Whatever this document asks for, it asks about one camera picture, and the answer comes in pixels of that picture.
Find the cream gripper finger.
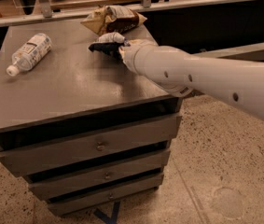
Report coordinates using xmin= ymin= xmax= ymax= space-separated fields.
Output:
xmin=129 ymin=39 xmax=152 ymax=45
xmin=118 ymin=46 xmax=131 ymax=58

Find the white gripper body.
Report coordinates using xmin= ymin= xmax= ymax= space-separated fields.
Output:
xmin=121 ymin=42 xmax=169 ymax=77

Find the blue chip bag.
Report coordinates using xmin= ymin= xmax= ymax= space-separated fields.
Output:
xmin=89 ymin=32 xmax=130 ymax=60

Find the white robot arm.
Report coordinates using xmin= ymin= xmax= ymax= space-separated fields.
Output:
xmin=118 ymin=39 xmax=264 ymax=120

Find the brown chip bag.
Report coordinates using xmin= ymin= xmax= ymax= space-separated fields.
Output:
xmin=81 ymin=6 xmax=146 ymax=35

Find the grey metal railing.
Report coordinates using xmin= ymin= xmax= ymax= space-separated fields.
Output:
xmin=0 ymin=0 xmax=264 ymax=61

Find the top grey drawer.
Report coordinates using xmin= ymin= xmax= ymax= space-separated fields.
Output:
xmin=0 ymin=114 xmax=181 ymax=176

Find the grey drawer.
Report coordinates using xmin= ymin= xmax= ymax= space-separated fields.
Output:
xmin=29 ymin=148 xmax=170 ymax=200
xmin=48 ymin=173 xmax=163 ymax=216
xmin=0 ymin=114 xmax=181 ymax=176

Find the grey drawer cabinet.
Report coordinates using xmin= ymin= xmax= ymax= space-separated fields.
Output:
xmin=0 ymin=20 xmax=182 ymax=205

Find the clear plastic water bottle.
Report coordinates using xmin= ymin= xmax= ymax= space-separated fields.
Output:
xmin=7 ymin=33 xmax=52 ymax=77

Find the bottom grey drawer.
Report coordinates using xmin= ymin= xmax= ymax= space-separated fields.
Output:
xmin=48 ymin=173 xmax=163 ymax=216

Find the middle grey drawer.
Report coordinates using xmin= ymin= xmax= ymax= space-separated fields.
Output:
xmin=29 ymin=148 xmax=170 ymax=200

